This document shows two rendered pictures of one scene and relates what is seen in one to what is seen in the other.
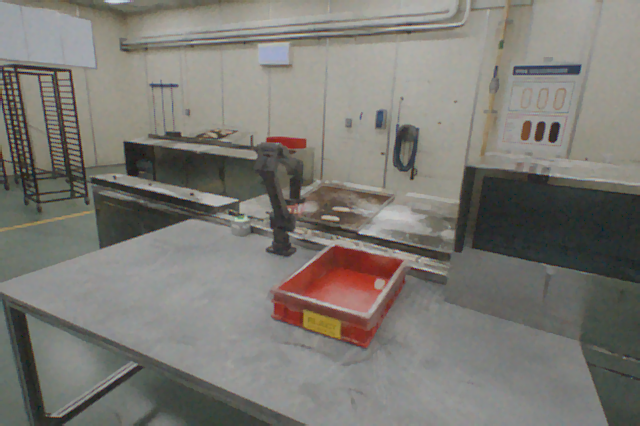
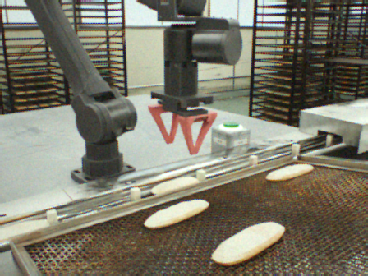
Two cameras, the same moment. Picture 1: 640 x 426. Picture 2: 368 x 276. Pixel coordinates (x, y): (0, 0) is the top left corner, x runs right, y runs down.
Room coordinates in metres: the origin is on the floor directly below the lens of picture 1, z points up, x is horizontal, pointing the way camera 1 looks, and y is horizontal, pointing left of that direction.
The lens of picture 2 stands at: (2.01, -0.43, 1.13)
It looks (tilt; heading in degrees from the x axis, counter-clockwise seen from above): 17 degrees down; 114
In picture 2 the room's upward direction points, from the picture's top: straight up
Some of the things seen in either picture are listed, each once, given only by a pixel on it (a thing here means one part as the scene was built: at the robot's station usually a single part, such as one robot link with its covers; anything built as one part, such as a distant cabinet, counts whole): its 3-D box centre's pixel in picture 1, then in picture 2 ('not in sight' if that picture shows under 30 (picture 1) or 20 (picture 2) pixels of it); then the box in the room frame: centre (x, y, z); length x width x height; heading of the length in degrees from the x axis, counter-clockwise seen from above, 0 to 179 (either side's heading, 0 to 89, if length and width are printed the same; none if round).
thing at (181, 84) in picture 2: (295, 194); (181, 82); (1.76, 0.13, 1.04); 0.10 x 0.07 x 0.07; 149
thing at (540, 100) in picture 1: (537, 108); not in sight; (2.00, -1.10, 1.50); 0.33 x 0.01 x 0.45; 56
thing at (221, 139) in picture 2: (241, 229); (231, 149); (1.77, 0.40, 0.84); 0.08 x 0.08 x 0.11; 59
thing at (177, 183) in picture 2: not in sight; (175, 184); (1.75, 0.12, 0.86); 0.10 x 0.04 x 0.01; 60
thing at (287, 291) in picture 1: (346, 284); not in sight; (1.15, -0.10, 0.87); 0.49 x 0.34 x 0.10; 155
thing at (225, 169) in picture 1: (218, 165); not in sight; (5.71, 1.63, 0.51); 3.00 x 1.26 x 1.03; 59
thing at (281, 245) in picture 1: (281, 243); (102, 158); (1.56, 0.17, 0.86); 0.12 x 0.09 x 0.08; 66
